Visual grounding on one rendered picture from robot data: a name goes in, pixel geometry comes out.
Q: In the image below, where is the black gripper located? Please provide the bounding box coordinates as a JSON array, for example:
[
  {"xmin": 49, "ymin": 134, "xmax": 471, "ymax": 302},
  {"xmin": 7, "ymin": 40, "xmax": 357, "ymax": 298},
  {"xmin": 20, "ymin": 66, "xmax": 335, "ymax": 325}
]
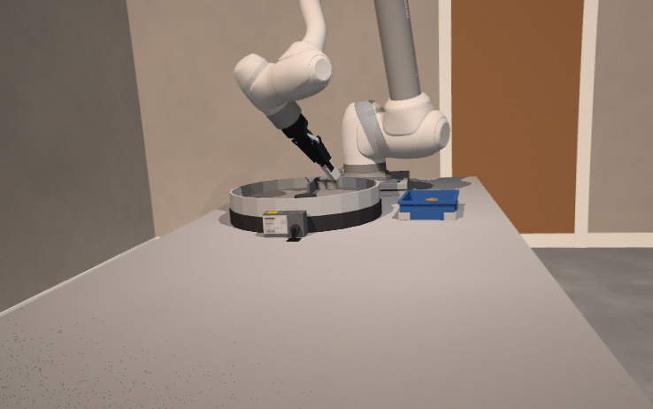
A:
[{"xmin": 281, "ymin": 114, "xmax": 341, "ymax": 181}]

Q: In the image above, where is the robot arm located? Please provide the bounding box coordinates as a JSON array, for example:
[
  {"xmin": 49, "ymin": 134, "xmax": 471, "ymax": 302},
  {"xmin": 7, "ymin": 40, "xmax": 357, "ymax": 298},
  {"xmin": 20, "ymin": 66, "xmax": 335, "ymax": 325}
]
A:
[{"xmin": 234, "ymin": 0, "xmax": 450, "ymax": 181}]

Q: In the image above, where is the blue plastic crate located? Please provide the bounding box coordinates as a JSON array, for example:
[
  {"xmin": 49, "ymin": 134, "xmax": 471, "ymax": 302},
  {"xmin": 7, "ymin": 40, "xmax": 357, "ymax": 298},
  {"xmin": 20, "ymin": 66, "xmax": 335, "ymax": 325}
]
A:
[{"xmin": 397, "ymin": 189, "xmax": 459, "ymax": 220}]

